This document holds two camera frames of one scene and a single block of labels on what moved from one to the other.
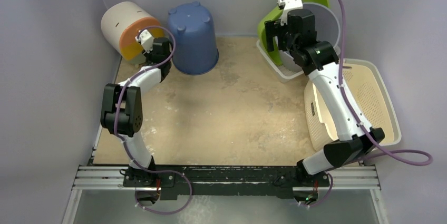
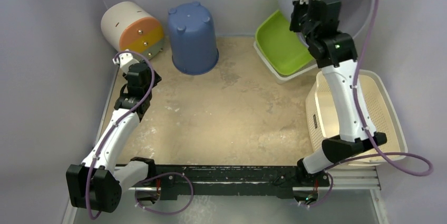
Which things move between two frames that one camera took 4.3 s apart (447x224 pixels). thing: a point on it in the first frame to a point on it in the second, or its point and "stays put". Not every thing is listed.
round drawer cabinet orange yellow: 120,23 stays put
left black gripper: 148,55 to 156,80
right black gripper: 279,30 to 298,13
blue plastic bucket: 195,50 stays put
